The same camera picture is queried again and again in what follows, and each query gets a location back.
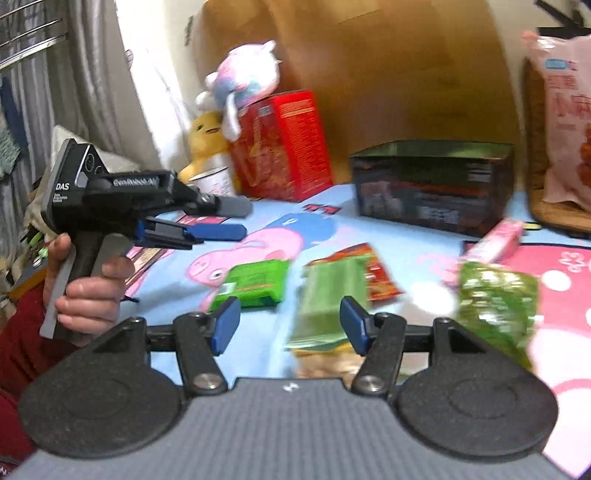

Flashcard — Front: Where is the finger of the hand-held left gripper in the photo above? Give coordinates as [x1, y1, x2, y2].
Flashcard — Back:
[136, 217, 247, 250]
[185, 191, 254, 219]

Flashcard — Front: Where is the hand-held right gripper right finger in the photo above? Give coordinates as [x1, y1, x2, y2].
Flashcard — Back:
[340, 296, 485, 395]

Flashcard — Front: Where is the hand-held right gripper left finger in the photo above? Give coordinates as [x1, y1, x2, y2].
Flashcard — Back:
[95, 296, 242, 398]

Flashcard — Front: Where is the olive green snack packet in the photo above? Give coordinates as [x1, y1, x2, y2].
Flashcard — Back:
[286, 254, 370, 352]

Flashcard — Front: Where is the bright green snack packet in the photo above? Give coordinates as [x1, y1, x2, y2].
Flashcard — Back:
[208, 258, 291, 315]

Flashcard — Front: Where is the crinkly green snack bag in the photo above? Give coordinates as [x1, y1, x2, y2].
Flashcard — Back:
[455, 261, 541, 370]

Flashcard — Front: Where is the dark cardboard box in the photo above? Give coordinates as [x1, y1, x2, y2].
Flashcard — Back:
[348, 141, 515, 232]

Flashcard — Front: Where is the person's left forearm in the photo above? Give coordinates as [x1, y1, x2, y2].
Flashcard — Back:
[0, 286, 63, 462]

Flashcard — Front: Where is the person's left hand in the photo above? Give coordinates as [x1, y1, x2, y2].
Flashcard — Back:
[43, 232, 136, 346]

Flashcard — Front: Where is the white cup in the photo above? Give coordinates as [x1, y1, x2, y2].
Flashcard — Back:
[189, 166, 236, 199]

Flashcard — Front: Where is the yellow snack packet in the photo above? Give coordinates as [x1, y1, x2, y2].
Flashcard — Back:
[291, 339, 365, 380]

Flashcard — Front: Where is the red snack packet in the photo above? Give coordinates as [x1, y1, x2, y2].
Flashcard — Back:
[307, 244, 402, 305]

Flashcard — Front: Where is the yellow plush toy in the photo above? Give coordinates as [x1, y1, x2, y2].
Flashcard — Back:
[178, 111, 232, 183]

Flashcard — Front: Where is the red cardboard box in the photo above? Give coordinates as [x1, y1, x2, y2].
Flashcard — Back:
[228, 90, 335, 204]

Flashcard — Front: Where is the printed blanket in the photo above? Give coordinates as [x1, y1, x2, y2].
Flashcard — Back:
[111, 182, 591, 480]

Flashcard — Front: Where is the grey curtain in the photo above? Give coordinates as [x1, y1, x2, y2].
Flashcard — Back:
[0, 0, 144, 199]

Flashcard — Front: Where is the pink plush toy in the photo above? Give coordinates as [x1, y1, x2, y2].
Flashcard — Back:
[194, 41, 282, 141]

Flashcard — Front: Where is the long pink snack packet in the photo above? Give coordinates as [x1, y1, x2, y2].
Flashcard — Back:
[443, 218, 527, 282]

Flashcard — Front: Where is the wooden headboard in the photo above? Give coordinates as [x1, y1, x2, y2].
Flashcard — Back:
[185, 0, 527, 199]

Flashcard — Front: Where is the large pink snack bag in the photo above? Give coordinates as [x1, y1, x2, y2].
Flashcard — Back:
[522, 30, 591, 208]

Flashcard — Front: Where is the metal rail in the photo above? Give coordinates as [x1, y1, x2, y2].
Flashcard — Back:
[0, 0, 70, 70]

